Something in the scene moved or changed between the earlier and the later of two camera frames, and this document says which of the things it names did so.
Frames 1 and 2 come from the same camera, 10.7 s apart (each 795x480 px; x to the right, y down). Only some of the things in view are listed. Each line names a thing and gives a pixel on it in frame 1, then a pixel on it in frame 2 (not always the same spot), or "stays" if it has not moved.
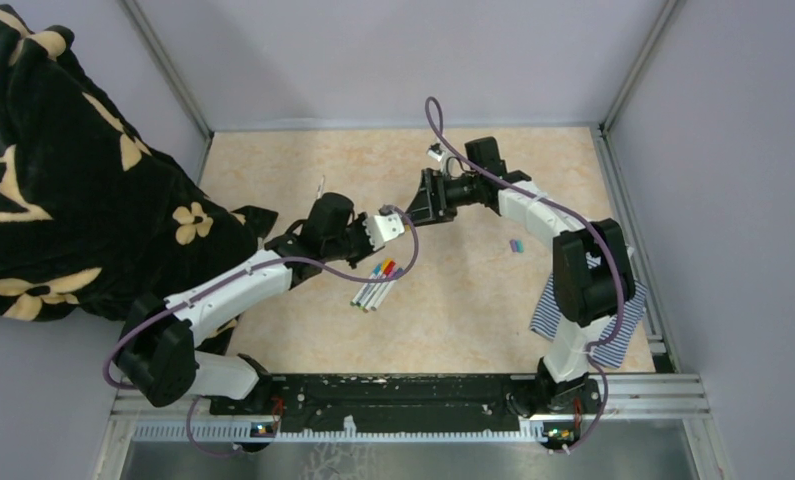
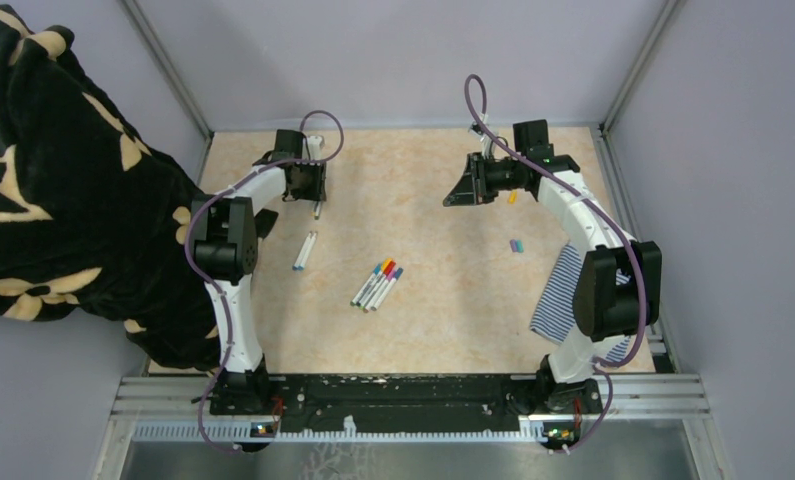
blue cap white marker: x=391 y=284 stays
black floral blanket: x=74 y=212 stays
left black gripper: x=368 y=250 -> x=317 y=192
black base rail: x=554 y=404 stays
